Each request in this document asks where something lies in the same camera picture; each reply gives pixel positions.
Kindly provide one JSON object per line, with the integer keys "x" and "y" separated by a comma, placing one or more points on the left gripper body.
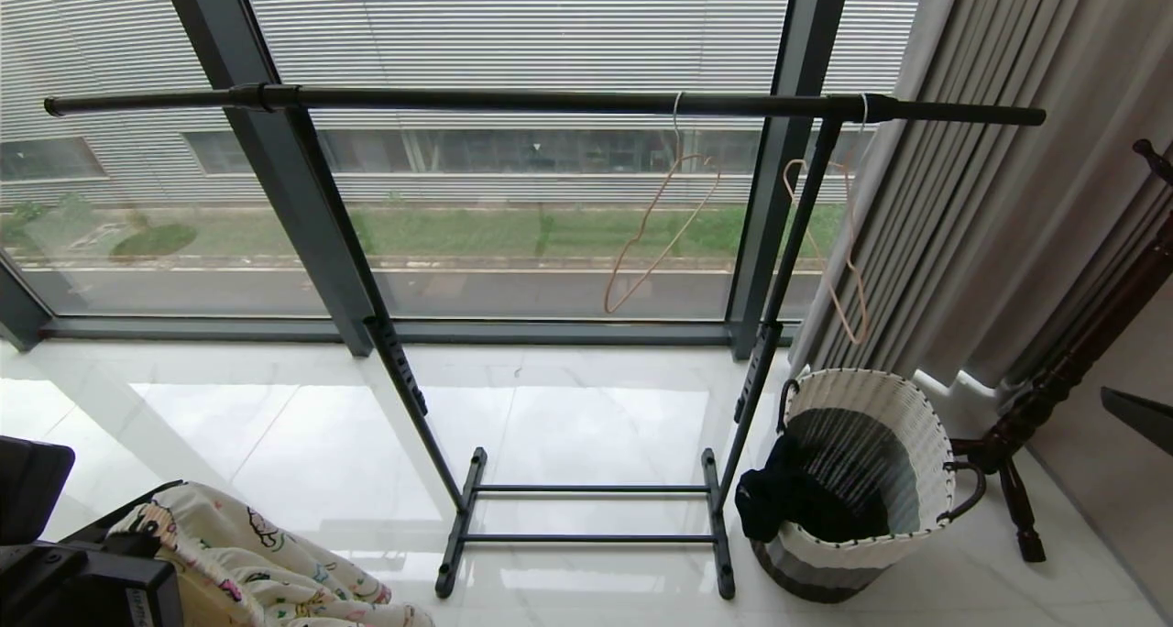
{"x": 73, "y": 590}

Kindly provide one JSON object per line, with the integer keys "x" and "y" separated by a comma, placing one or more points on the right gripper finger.
{"x": 1150, "y": 421}

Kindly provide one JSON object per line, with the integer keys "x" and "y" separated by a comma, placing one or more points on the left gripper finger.
{"x": 124, "y": 544}

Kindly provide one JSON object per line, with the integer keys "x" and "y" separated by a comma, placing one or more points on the cream printed garment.
{"x": 275, "y": 563}

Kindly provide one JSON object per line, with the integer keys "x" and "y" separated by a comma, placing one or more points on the pink clothes hanger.
{"x": 676, "y": 123}
{"x": 858, "y": 279}

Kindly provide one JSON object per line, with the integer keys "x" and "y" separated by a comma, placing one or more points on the black garment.
{"x": 788, "y": 499}

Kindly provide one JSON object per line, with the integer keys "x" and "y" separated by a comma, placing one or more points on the white laundry basket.
{"x": 916, "y": 425}

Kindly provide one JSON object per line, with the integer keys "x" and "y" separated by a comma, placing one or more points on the black clothes rack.
{"x": 458, "y": 100}

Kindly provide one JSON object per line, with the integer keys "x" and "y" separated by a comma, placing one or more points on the dark brown wooden coat stand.
{"x": 1054, "y": 379}

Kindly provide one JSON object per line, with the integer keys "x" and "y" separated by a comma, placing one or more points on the beige curtain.
{"x": 1008, "y": 196}

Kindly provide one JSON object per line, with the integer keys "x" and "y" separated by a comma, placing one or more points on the window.
{"x": 550, "y": 40}

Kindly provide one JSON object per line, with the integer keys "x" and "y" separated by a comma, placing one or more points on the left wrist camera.
{"x": 32, "y": 489}

